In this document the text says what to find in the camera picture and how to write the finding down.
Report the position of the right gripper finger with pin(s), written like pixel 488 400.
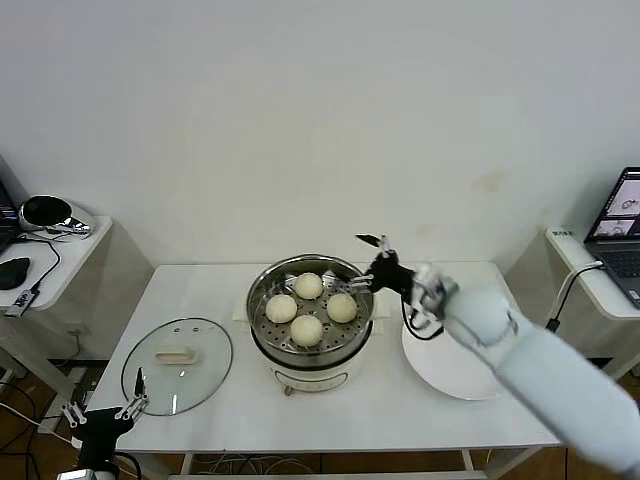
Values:
pixel 370 239
pixel 361 282

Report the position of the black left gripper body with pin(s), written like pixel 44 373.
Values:
pixel 100 425

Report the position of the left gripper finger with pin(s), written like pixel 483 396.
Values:
pixel 74 415
pixel 139 382

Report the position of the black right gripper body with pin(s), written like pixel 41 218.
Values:
pixel 392 275

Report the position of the white steamed baozi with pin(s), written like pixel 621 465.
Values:
pixel 341 307
pixel 308 286
pixel 281 308
pixel 306 330

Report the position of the round glass pot lid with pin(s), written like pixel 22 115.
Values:
pixel 200 385

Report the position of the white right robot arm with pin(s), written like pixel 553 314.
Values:
pixel 540 370

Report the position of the perforated steel steamer basket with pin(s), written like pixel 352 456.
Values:
pixel 265 340

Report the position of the round white plate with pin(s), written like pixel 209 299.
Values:
pixel 440 370

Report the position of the cream electric cooker pot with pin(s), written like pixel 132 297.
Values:
pixel 310 377

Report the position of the grey usb hub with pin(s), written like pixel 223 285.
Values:
pixel 22 302

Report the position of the white side table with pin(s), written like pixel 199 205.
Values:
pixel 75 260
pixel 567 250

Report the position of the black computer mouse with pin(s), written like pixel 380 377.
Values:
pixel 14 272

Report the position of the white label sticker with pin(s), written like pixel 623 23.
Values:
pixel 563 233

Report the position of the shiny chrome headset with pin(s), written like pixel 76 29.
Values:
pixel 45 210

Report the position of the dark open laptop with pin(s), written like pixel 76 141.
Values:
pixel 4 210

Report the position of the grey open laptop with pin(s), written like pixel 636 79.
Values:
pixel 620 260

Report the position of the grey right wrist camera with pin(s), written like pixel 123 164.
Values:
pixel 430 287

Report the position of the white metal table frame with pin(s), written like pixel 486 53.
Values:
pixel 468 461

